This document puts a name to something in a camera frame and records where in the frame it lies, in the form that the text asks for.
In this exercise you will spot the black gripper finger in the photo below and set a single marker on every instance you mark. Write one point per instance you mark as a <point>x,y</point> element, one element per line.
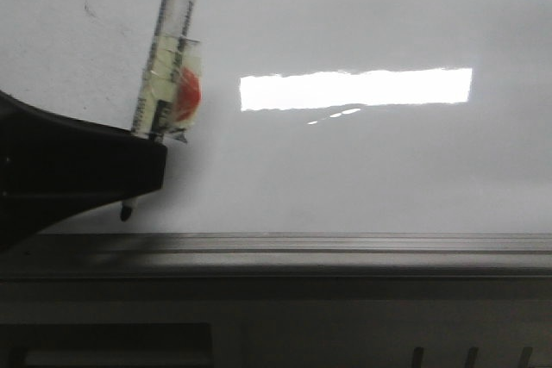
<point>54,167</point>

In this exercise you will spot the red magnet taped to marker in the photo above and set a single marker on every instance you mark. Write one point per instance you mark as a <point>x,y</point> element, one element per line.
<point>188,94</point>

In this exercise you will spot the white black whiteboard marker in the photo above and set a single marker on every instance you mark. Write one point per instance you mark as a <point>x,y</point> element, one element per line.
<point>161,71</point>

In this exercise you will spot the grey cabinet below whiteboard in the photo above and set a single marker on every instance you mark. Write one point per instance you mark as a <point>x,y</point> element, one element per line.
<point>277,322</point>

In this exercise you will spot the white whiteboard with metal frame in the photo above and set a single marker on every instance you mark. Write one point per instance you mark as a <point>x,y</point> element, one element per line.
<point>343,136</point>

